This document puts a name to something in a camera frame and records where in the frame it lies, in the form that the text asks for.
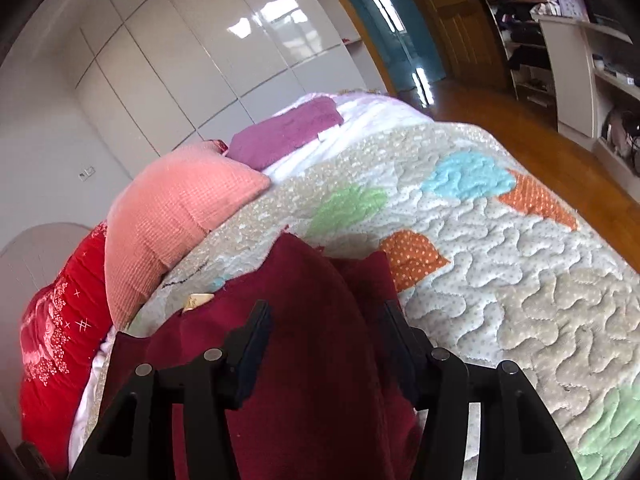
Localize red floral comforter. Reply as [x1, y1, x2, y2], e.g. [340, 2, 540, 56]
[19, 222, 118, 476]

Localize wooden door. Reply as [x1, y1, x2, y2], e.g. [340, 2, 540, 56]
[395, 0, 511, 91]

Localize purple folded towel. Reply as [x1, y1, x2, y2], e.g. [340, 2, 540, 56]
[227, 96, 346, 171]

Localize white glossy wardrobe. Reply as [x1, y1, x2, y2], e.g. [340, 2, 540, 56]
[0, 0, 396, 186]

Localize white fleece blanket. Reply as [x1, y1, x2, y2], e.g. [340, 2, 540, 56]
[262, 92, 436, 181]

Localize open shelf with clothes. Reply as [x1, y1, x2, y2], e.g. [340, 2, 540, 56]
[472, 0, 586, 111]

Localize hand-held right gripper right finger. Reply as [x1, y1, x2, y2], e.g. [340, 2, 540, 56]
[377, 300, 583, 480]

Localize dark red sweater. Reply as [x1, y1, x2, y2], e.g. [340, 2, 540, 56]
[100, 232, 426, 480]

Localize white desk shelf unit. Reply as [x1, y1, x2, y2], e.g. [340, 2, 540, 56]
[537, 12, 640, 191]

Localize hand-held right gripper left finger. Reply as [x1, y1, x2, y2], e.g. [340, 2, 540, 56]
[67, 300, 273, 480]

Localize teal glass door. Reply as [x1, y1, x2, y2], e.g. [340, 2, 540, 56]
[320, 0, 448, 108]

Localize patchwork quilted bedspread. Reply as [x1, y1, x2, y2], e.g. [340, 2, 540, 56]
[100, 122, 640, 480]

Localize pink textured pillow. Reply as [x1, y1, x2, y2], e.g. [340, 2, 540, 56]
[105, 141, 273, 331]

